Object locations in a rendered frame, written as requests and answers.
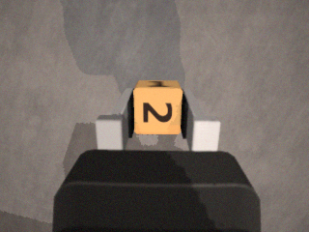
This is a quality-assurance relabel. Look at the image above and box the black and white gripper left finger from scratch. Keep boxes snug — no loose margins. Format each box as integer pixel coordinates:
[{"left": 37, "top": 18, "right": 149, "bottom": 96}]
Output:
[{"left": 96, "top": 88, "right": 134, "bottom": 150}]

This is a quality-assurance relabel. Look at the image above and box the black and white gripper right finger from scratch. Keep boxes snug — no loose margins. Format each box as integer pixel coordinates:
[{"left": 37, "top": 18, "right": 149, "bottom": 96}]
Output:
[{"left": 181, "top": 89, "right": 220, "bottom": 151}]

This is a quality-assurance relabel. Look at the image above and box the orange number cube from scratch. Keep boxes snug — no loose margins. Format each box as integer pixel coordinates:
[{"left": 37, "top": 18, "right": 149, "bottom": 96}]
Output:
[{"left": 133, "top": 80, "right": 183, "bottom": 134}]

